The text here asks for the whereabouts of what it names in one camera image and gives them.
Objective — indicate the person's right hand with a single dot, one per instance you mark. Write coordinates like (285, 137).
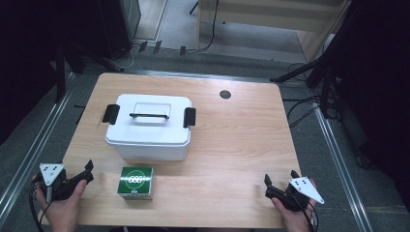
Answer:
(298, 220)

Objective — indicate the dark cabinet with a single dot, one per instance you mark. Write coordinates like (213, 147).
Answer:
(119, 22)

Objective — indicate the white plastic storage box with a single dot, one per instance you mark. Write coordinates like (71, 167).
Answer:
(148, 151)

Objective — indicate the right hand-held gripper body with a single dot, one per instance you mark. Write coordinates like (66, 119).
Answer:
(303, 187)

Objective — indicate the black metal stand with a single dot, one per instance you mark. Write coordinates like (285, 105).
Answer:
(60, 74)

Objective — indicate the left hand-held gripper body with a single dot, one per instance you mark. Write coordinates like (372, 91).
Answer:
(51, 174)

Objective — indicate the black stand with legs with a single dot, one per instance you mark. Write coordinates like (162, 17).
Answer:
(322, 67)

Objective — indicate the metal floor rail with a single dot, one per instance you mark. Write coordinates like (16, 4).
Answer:
(35, 145)
(341, 167)

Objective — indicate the green cardboard box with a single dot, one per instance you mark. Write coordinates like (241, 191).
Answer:
(135, 182)

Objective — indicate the black round table grommet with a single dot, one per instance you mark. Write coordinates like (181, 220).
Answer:
(225, 94)

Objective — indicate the person's left hand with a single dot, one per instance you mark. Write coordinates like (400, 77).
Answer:
(61, 212)

